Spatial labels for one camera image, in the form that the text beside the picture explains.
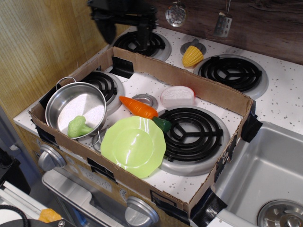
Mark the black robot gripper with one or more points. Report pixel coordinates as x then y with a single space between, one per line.
107 13

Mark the small steel pot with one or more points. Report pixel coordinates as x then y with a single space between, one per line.
72 99

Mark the green toy broccoli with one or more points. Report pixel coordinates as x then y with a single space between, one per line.
77 127

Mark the brown cardboard fence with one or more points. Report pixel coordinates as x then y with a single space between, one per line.
203 204

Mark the back left black burner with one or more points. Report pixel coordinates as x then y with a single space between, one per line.
158 46

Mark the black burner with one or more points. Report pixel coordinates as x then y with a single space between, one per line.
194 142
238 72
158 46
110 86

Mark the hanging steel strainer ladle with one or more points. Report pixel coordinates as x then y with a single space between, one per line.
176 14

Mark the front left black burner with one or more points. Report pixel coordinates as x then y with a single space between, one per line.
110 86

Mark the grey stovetop knob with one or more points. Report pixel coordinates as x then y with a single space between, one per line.
196 43

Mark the yellow toy corn cob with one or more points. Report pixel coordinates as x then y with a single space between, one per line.
192 56

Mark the orange toy carrot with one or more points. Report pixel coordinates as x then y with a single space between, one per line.
143 110

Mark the white toy cheese wedge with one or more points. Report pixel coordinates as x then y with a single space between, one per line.
177 96

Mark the hanging steel spatula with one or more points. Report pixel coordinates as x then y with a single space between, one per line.
224 22

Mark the light green plastic plate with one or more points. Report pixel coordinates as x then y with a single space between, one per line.
135 144

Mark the back right black burner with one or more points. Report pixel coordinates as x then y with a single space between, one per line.
238 72

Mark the front right black burner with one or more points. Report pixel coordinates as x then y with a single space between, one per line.
194 142

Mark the left silver stove knob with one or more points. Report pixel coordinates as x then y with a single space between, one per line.
50 158

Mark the silver stove knob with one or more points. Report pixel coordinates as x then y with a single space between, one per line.
50 158
140 214

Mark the right silver stove knob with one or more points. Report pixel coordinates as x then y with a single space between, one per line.
140 214

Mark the grey metal sink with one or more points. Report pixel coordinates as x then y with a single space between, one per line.
270 167

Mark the orange object at bottom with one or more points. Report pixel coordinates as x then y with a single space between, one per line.
49 215

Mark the steel sink drain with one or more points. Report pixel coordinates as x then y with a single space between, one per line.
280 213

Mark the silver oven door handle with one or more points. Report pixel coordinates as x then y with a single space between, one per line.
86 206

